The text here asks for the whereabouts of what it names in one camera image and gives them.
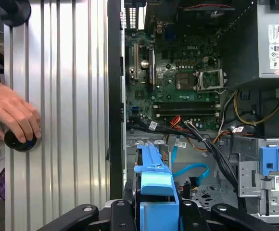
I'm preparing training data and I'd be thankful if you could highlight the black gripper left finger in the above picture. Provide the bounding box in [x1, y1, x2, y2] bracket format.
[37, 199, 137, 231]

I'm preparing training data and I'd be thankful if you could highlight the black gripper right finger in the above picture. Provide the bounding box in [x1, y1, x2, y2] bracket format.
[181, 199, 279, 231]

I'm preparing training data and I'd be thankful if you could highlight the hard disk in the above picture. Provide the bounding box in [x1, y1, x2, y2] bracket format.
[124, 141, 184, 231]

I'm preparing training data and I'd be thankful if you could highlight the blue disk wire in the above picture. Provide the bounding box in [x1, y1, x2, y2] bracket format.
[172, 145, 210, 188]

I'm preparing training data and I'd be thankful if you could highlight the round black tool blue ring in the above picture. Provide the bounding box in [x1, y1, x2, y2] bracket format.
[4, 128, 38, 152]

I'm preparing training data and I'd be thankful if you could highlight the metal disk bay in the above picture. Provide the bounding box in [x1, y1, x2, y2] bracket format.
[126, 138, 173, 169]

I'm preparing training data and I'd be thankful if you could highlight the black RAM slot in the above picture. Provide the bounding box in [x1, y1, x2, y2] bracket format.
[153, 108, 221, 116]
[153, 102, 221, 109]

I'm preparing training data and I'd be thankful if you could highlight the black expansion slot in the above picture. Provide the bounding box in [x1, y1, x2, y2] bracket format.
[148, 49, 156, 91]

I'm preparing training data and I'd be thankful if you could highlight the grey expansion slot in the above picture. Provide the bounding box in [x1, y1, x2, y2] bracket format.
[133, 43, 140, 80]

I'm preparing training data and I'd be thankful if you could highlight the person's bare hand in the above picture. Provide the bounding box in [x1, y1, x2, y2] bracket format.
[0, 83, 42, 144]

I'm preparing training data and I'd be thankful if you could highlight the grey metal drive cage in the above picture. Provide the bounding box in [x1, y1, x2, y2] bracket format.
[237, 138, 279, 217]

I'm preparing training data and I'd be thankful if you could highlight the blue plastic drive latch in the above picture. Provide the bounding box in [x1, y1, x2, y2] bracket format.
[259, 145, 279, 178]

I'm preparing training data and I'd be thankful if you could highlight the black PC case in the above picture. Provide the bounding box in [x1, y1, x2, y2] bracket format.
[107, 0, 279, 231]

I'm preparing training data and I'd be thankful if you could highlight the green motherboard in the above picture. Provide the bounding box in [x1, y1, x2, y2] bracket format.
[125, 14, 223, 132]

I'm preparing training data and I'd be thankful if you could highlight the CPU socket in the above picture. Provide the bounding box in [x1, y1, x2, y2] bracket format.
[175, 70, 199, 91]

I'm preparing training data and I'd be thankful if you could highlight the metal socket cover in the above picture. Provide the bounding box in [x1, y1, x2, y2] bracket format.
[195, 69, 226, 92]

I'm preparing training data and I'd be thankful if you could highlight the grey power supply unit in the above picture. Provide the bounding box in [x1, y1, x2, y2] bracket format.
[257, 0, 279, 79]

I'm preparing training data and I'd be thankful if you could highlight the black case fan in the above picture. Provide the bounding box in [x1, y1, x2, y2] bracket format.
[177, 0, 235, 27]

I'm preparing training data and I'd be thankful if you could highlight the disk power wire black plug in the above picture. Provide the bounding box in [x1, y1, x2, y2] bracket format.
[184, 176, 202, 194]

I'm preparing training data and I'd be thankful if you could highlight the black wire bundle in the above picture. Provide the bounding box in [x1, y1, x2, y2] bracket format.
[128, 115, 248, 212]

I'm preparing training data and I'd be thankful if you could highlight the orange wire bundle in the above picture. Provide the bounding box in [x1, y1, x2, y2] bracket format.
[169, 115, 227, 152]

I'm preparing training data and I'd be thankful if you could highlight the grey thin wire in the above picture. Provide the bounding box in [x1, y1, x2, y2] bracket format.
[216, 91, 235, 137]

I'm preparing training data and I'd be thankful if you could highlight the yellow wire bundle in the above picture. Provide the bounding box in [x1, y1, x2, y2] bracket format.
[233, 90, 279, 126]

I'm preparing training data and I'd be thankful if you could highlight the locking lever wire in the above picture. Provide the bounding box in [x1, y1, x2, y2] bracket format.
[196, 86, 228, 94]

